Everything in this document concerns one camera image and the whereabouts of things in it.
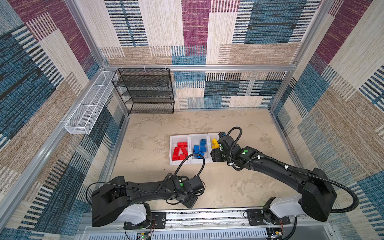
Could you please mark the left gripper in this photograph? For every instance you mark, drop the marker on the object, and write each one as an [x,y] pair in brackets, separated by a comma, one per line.
[191,203]

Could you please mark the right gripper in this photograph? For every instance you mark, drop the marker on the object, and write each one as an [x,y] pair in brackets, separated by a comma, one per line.
[215,154]

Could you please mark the yellow brick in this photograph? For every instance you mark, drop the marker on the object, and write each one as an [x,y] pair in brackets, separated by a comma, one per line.
[215,144]

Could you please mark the blue long brick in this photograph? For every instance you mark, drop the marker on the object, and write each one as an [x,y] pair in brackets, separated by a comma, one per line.
[203,144]

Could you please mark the red long diagonal brick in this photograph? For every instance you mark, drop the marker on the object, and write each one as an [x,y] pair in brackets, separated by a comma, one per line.
[183,154]

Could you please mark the red long brick tall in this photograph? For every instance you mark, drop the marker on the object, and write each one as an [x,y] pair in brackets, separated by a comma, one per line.
[175,156]

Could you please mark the red wide brick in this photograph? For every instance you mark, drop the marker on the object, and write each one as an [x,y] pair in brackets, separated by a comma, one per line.
[182,145]

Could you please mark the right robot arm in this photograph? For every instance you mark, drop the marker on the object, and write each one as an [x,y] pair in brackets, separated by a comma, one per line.
[317,194]

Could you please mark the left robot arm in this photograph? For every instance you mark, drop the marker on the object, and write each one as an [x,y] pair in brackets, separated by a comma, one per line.
[109,201]

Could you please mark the right white bin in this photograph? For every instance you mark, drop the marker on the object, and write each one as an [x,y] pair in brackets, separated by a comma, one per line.
[213,136]

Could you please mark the white bin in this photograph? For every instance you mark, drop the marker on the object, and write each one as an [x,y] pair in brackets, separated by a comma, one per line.
[173,143]
[195,140]
[213,136]

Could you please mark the middle white bin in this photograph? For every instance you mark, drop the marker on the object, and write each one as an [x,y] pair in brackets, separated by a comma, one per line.
[195,140]

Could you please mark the left white bin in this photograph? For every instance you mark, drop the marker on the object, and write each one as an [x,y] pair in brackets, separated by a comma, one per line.
[173,143]

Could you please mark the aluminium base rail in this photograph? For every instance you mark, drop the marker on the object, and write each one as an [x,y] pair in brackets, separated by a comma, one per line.
[196,224]

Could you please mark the black wire shelf rack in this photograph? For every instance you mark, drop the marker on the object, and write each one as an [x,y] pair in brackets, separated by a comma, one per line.
[145,91]

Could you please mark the white wire mesh basket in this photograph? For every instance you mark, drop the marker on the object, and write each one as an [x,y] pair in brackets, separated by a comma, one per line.
[87,112]

